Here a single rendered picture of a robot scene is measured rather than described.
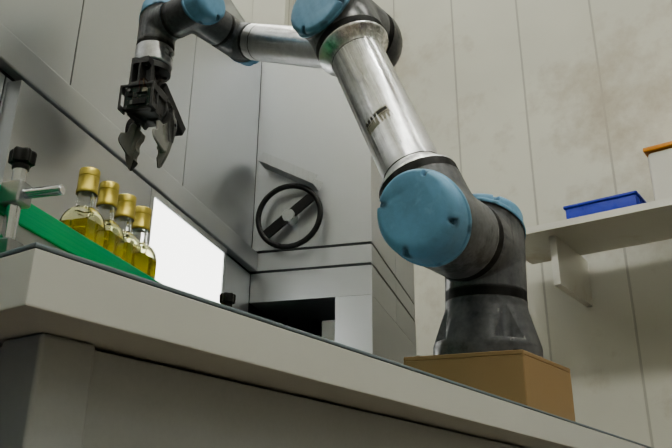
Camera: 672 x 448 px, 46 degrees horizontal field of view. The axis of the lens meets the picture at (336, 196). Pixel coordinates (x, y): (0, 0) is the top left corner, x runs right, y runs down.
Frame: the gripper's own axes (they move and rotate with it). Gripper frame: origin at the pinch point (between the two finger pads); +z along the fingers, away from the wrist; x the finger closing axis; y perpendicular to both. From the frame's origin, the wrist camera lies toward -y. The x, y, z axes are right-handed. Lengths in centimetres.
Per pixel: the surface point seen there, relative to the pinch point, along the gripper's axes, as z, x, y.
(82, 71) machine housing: -21.0, -15.1, 3.2
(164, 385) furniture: 55, 45, 73
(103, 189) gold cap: 10.8, -0.2, 13.3
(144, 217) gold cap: 11.4, 1.4, 1.2
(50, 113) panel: -4.8, -12.3, 14.5
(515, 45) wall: -187, 70, -261
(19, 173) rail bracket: 27, 15, 53
